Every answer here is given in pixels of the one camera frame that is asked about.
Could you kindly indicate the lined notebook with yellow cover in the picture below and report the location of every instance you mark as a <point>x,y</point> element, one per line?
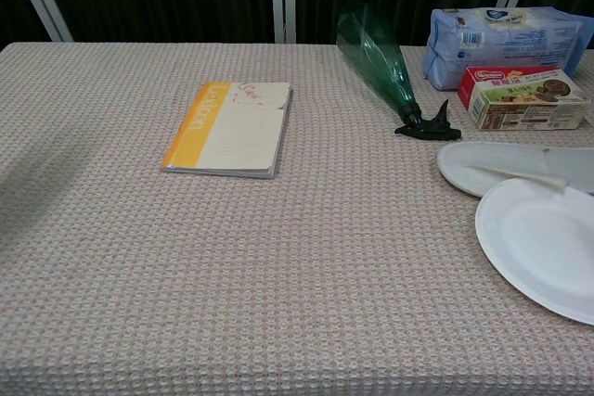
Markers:
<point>236,136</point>

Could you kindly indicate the beige waffle tablecloth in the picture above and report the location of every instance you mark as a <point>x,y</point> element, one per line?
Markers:
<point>297,275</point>

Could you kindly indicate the green spray bottle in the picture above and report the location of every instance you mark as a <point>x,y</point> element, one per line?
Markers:
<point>380,62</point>

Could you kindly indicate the white disposable slipper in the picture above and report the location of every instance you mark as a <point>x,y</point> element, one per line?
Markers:
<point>487,159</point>

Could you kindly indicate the red green biscuit box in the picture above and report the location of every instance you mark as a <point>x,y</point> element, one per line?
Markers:
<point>524,99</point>

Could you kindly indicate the blue tissue pack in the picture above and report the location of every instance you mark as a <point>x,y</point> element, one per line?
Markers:
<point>506,43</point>

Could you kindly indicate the white paper plate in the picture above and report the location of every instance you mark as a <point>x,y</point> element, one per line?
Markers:
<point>538,247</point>

